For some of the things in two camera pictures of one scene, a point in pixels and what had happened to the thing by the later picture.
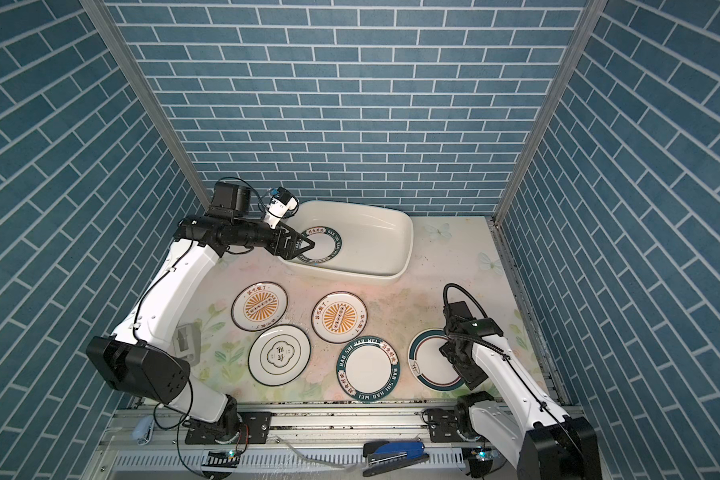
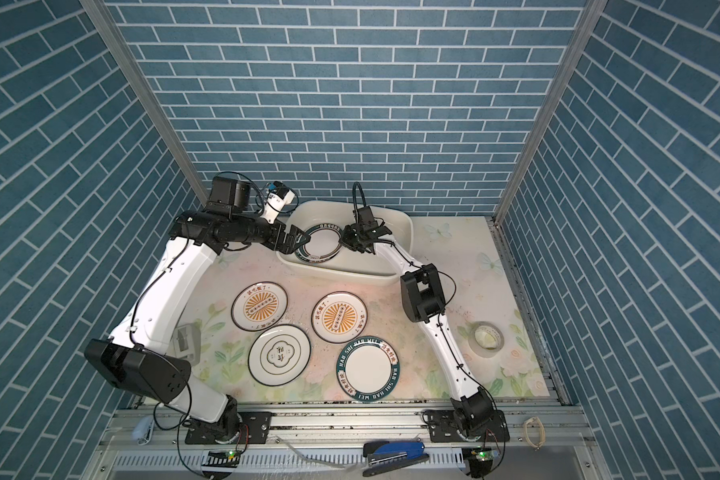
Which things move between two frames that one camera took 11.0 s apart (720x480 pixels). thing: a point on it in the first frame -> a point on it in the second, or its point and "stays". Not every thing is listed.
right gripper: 470,374 -> 346,234
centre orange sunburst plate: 339,317 stays
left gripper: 288,250 stays
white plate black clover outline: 279,355 stays
